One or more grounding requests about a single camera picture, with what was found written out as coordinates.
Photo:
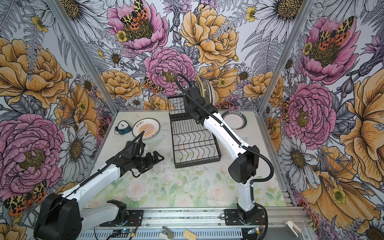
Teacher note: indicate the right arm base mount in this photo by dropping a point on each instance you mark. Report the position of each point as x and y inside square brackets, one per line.
[238, 217]

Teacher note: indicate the white handle object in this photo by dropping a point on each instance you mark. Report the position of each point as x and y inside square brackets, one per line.
[294, 229]

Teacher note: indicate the small green rimmed plate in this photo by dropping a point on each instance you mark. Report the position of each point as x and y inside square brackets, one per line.
[235, 120]

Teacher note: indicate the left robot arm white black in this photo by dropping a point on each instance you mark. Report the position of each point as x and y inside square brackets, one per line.
[65, 216]

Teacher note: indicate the grey clip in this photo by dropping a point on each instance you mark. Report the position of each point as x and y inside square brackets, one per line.
[166, 234]

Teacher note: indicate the black wire dish rack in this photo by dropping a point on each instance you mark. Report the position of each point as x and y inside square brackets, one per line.
[193, 144]

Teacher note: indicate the orange sunburst plate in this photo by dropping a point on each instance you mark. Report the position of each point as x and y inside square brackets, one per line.
[149, 126]

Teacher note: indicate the yellow woven square plate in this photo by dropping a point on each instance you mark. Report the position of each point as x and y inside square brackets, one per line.
[199, 85]

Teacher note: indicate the small teal cup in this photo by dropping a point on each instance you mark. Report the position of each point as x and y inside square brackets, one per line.
[123, 128]

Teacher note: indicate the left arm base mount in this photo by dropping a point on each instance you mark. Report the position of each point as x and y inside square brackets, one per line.
[132, 217]

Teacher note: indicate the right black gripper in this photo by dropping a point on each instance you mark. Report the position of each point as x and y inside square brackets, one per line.
[187, 105]

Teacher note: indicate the aluminium front rail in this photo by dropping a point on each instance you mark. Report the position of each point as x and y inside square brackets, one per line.
[190, 218]

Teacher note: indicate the white floral plate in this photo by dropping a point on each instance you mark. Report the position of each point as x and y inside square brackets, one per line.
[213, 96]

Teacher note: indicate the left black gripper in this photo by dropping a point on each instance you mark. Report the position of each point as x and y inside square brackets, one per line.
[150, 163]

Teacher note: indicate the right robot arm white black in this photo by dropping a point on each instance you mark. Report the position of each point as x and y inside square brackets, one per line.
[245, 161]

